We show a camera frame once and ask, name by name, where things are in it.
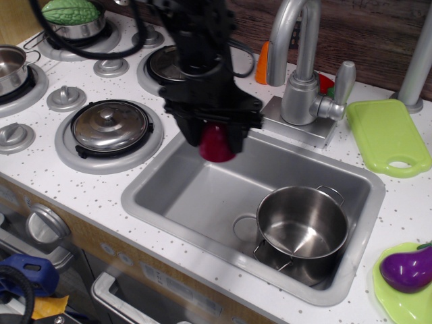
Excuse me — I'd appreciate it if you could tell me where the back steel pot lid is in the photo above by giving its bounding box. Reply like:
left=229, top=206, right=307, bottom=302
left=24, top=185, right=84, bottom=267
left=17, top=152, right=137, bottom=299
left=144, top=45, right=185, bottom=84

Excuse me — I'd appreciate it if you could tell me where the purple toy eggplant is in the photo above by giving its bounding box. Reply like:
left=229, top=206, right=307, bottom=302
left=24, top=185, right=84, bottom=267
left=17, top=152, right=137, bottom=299
left=379, top=243, right=431, bottom=294

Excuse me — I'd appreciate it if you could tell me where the front steel pot lid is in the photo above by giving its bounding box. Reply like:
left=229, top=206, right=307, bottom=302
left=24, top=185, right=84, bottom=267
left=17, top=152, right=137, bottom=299
left=70, top=100, right=155, bottom=159

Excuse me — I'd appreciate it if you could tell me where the steel pot at left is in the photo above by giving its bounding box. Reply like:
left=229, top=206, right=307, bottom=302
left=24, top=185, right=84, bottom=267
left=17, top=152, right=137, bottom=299
left=1, top=44, right=41, bottom=96

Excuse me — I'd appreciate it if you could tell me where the grey toy sink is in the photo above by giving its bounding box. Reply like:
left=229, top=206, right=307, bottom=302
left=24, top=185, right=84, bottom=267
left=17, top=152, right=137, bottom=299
left=121, top=132, right=385, bottom=306

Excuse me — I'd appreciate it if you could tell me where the green plate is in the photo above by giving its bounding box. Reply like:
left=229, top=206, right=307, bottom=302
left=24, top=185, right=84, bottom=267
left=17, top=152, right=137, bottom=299
left=373, top=242, right=431, bottom=323

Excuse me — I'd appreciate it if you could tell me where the blue clamp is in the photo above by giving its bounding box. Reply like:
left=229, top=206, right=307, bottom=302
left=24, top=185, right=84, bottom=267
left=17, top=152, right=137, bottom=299
left=1, top=254, right=60, bottom=304

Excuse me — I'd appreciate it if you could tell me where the grey stove knob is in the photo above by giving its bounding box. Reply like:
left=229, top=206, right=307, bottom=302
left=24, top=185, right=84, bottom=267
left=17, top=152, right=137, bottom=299
left=47, top=86, right=86, bottom=112
left=1, top=123, right=36, bottom=155
left=93, top=58, right=130, bottom=78
left=142, top=25, right=165, bottom=49

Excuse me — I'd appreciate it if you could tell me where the silver oven knob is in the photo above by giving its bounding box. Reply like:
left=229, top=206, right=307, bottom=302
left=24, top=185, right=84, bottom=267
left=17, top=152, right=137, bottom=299
left=26, top=203, right=71, bottom=244

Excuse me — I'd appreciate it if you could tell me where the silver oven door handle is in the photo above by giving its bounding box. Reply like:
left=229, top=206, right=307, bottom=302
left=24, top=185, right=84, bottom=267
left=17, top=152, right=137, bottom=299
left=91, top=272, right=158, bottom=324

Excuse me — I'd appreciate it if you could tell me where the grey post with base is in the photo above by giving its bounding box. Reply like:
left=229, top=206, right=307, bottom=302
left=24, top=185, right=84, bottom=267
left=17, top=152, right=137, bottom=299
left=391, top=7, right=431, bottom=114

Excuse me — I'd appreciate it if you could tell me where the red toy sweet potato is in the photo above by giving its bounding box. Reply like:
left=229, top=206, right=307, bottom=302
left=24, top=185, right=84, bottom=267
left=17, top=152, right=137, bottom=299
left=199, top=122, right=236, bottom=163

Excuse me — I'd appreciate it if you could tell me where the yellow tape piece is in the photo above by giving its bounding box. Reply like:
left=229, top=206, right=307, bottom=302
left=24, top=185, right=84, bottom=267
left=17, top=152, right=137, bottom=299
left=32, top=295, right=69, bottom=320

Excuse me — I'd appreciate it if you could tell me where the black cable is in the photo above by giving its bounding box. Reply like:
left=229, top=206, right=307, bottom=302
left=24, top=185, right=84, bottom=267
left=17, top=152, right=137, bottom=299
left=28, top=0, right=149, bottom=61

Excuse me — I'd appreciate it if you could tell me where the green toy bitter gourd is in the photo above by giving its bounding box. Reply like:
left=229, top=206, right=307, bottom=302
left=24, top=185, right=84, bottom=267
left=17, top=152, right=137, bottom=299
left=41, top=0, right=102, bottom=26

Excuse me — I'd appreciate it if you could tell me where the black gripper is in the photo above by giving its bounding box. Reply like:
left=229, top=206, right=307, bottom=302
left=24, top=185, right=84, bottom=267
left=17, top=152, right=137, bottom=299
left=159, top=70, right=263, bottom=154

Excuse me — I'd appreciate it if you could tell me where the silver toy faucet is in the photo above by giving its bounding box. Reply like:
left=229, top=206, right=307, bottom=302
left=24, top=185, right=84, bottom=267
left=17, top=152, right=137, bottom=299
left=262, top=0, right=356, bottom=149

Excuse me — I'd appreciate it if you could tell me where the green cutting board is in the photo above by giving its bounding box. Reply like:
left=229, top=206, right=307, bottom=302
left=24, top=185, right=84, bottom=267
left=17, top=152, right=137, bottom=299
left=346, top=99, right=431, bottom=178

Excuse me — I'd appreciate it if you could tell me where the grey stove knob back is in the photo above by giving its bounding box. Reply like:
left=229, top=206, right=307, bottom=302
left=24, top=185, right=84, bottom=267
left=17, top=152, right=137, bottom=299
left=142, top=25, right=165, bottom=49

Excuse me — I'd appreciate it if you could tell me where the grey stove knob middle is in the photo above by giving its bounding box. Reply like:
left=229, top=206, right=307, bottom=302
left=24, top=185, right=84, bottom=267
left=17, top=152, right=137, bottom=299
left=93, top=58, right=130, bottom=78

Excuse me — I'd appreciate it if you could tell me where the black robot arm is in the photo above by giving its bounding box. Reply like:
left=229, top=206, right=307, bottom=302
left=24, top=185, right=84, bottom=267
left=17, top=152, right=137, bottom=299
left=148, top=1, right=263, bottom=153

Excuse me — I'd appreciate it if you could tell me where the steel pot lid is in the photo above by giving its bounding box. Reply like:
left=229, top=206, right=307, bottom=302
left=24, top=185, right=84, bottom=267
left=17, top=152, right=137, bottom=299
left=144, top=45, right=185, bottom=84
left=70, top=100, right=155, bottom=159

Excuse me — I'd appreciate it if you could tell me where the grey stove knob front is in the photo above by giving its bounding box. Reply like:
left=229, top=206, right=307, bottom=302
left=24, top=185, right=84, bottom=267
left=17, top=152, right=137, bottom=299
left=1, top=123, right=36, bottom=155

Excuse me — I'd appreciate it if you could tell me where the steel pot in sink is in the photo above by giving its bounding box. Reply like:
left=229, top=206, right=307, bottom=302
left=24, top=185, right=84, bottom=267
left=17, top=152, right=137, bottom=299
left=253, top=186, right=349, bottom=286

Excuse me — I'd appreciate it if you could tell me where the grey stove knob lower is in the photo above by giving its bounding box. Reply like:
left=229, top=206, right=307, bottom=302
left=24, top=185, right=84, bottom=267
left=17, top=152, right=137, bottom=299
left=47, top=86, right=86, bottom=112

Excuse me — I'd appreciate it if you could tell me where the small steel saucepan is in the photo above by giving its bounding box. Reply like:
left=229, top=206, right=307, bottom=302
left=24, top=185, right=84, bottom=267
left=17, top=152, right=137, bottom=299
left=43, top=1, right=106, bottom=43

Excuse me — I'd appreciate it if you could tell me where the orange toy carrot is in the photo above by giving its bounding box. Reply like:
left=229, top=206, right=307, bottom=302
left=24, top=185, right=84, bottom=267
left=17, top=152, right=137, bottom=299
left=255, top=41, right=269, bottom=84

